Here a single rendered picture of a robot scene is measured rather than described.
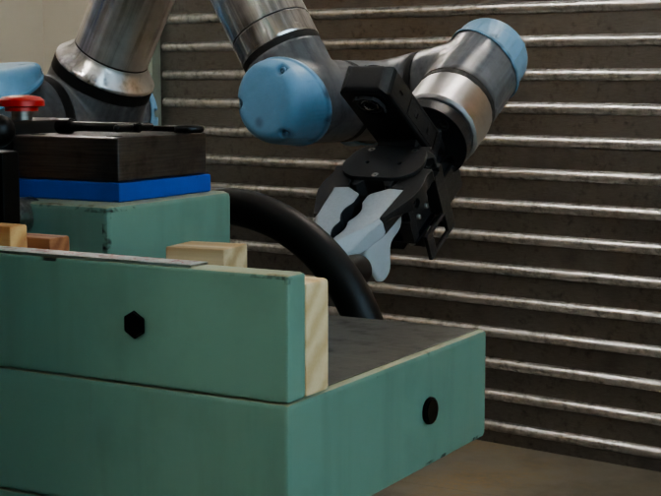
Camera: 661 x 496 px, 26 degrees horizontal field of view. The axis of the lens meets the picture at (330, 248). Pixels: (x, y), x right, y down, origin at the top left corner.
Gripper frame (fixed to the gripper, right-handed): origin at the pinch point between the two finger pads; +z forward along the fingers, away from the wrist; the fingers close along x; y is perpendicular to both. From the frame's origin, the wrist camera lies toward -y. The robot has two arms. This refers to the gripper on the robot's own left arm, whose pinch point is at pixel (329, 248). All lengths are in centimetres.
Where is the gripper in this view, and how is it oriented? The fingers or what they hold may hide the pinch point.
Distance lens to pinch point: 110.2
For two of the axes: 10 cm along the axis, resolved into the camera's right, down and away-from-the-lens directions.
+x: -8.7, -0.6, 4.9
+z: -4.3, 5.8, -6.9
